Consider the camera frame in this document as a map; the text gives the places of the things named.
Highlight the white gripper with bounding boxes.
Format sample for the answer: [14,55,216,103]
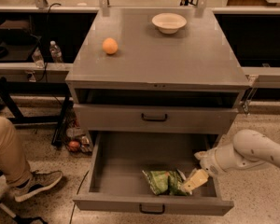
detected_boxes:
[180,147,226,192]

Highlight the green jalapeno chip bag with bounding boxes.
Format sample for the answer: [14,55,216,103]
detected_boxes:
[143,169,189,196]

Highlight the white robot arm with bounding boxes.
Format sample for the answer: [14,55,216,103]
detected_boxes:
[180,129,280,193]

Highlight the open grey bottom drawer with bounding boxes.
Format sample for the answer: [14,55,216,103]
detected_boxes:
[74,132,233,216]

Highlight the grey drawer cabinet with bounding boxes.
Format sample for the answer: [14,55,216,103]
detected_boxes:
[66,7,249,146]

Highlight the closed grey upper drawer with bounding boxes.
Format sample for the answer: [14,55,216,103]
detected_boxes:
[74,105,238,134]

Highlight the snack packets on floor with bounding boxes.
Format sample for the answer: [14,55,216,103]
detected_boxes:
[65,110,92,154]

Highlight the red apple on floor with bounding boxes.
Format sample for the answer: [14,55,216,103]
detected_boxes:
[67,141,80,152]

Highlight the white ceramic bowl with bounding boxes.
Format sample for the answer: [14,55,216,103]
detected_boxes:
[152,13,187,35]

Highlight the orange fruit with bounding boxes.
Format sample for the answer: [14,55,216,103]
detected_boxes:
[102,38,119,55]

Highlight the grey sneaker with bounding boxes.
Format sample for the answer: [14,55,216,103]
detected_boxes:
[14,171,63,203]

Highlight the clear water bottle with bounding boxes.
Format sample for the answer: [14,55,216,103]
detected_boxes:
[32,48,45,68]
[49,41,63,63]

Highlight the person's leg beige trousers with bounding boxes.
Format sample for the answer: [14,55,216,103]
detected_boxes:
[0,117,32,188]

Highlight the black cable on floor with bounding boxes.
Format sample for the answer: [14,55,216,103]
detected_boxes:
[68,170,90,224]

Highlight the black table leg frame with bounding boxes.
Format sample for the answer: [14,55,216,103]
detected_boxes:
[0,77,72,147]

